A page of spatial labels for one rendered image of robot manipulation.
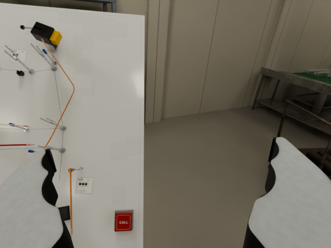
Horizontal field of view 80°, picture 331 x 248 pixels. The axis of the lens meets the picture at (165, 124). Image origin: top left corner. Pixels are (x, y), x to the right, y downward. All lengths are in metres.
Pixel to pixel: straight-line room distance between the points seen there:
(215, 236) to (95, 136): 1.58
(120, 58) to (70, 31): 0.21
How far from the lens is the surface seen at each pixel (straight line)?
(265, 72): 4.63
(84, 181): 0.70
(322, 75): 5.87
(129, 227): 0.67
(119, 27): 0.85
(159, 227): 2.00
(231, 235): 2.10
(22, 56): 0.87
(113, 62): 0.78
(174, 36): 3.40
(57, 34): 0.77
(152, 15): 3.13
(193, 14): 3.56
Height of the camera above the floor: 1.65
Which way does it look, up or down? 28 degrees down
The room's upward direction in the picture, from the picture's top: 5 degrees clockwise
